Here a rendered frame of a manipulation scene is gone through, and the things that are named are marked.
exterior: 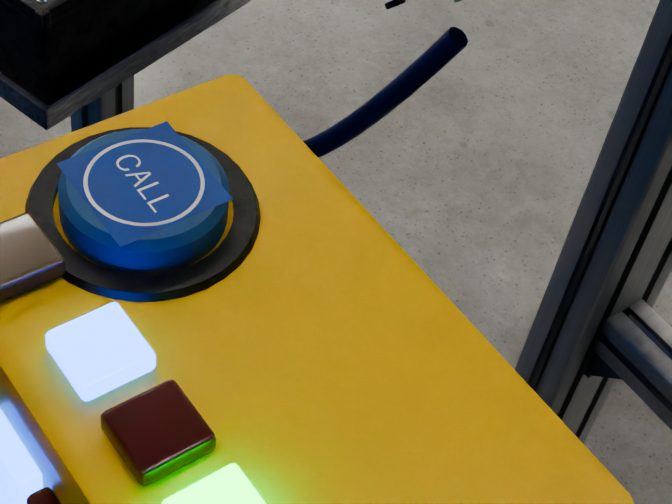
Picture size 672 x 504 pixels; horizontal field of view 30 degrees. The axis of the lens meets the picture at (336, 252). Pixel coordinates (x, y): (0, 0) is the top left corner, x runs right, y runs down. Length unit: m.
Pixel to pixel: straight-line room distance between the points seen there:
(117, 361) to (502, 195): 1.61
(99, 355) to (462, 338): 0.08
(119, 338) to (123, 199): 0.04
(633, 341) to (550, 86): 1.14
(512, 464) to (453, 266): 1.48
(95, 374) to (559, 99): 1.81
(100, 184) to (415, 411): 0.09
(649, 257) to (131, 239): 0.69
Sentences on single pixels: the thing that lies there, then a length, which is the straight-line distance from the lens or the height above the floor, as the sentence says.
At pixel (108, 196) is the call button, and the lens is 0.29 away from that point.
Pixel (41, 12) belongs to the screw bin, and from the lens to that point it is 0.67.
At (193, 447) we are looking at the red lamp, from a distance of 0.26.
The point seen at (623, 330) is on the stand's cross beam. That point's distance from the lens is 0.97.
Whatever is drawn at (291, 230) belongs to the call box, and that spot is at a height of 1.07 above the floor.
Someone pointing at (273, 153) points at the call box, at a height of 1.07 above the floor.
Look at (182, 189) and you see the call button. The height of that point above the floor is 1.08.
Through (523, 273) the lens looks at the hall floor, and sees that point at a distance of 1.77.
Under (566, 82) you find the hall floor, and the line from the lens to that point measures 2.09.
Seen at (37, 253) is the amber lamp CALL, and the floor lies 1.08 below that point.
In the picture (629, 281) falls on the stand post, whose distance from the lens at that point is 0.95.
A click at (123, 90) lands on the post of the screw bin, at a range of 0.81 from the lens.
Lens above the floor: 1.30
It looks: 48 degrees down
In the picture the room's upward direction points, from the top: 11 degrees clockwise
